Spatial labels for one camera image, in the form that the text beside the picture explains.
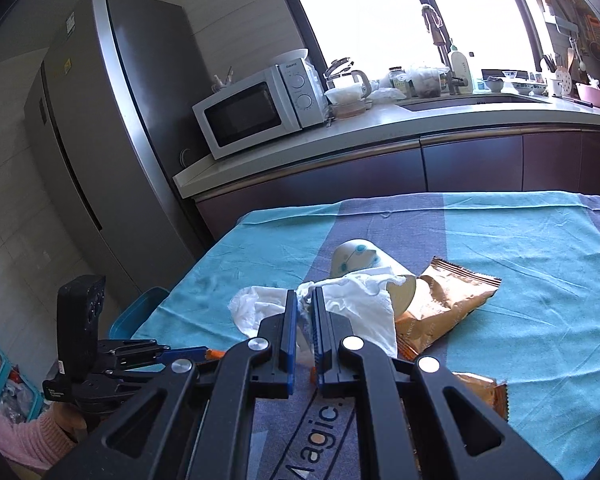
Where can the pink bowl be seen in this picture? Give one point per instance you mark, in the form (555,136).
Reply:
(594,96)

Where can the teal and purple tablecloth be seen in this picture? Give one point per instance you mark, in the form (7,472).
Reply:
(530,270)

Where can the small orange wrapper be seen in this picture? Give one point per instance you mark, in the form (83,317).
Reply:
(215,355)

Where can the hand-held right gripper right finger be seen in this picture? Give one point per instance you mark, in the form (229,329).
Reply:
(319,330)

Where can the patterned ceramic bowl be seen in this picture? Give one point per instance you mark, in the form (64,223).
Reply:
(532,86)

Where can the clear container with dark food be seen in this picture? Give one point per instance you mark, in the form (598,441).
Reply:
(426,85)

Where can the gold snack packet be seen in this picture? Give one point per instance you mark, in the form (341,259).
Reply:
(450,300)

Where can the blue plastic bin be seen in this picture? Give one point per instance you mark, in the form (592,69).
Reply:
(135,315)

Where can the white dotted utensil holder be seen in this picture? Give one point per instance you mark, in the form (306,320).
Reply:
(561,82)

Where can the white dish soap bottle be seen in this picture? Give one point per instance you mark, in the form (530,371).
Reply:
(461,70)

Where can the grey printed plastic bag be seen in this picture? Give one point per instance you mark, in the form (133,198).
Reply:
(325,425)

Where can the small white figurine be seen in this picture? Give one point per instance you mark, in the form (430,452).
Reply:
(221,80)

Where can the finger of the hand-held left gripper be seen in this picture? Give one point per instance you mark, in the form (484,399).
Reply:
(182,354)
(130,344)

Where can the glass jar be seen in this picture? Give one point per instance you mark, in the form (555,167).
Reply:
(397,82)

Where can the person's left hand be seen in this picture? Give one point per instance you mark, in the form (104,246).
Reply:
(70,422)

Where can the white paper cup blue dots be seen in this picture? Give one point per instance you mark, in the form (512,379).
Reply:
(360,257)

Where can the large kitchen window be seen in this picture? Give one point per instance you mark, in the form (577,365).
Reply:
(370,10)

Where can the beige kitchen countertop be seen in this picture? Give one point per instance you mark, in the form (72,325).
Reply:
(380,122)

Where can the hanging orange package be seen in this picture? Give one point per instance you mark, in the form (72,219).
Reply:
(596,32)

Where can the kitchen sink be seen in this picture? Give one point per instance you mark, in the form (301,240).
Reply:
(475,102)

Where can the small dark bowl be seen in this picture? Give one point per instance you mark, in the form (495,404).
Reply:
(494,84)

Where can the white plastic bag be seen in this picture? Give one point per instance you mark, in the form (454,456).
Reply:
(386,95)

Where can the orange snack packet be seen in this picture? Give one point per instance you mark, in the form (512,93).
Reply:
(480,390)

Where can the white wall rack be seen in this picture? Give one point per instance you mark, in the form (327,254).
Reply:
(560,22)

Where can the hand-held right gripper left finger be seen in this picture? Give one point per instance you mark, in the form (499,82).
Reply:
(290,330)

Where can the brown base cabinets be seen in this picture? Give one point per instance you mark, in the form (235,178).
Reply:
(455,165)

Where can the metal electric kettle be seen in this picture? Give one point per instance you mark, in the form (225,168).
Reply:
(360,80)

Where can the grey refrigerator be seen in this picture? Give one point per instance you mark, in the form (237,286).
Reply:
(105,135)

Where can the blue plastic crate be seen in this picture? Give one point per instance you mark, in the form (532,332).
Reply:
(10,385)

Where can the white tissue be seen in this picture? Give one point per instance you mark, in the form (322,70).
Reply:
(360,305)

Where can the white bowl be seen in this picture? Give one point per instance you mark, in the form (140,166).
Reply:
(290,56)

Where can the wooden spatula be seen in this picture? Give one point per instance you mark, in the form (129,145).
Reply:
(571,60)

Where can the metal kitchen faucet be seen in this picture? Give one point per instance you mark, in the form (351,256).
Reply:
(437,30)

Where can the white microwave oven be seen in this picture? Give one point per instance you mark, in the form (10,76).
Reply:
(300,105)

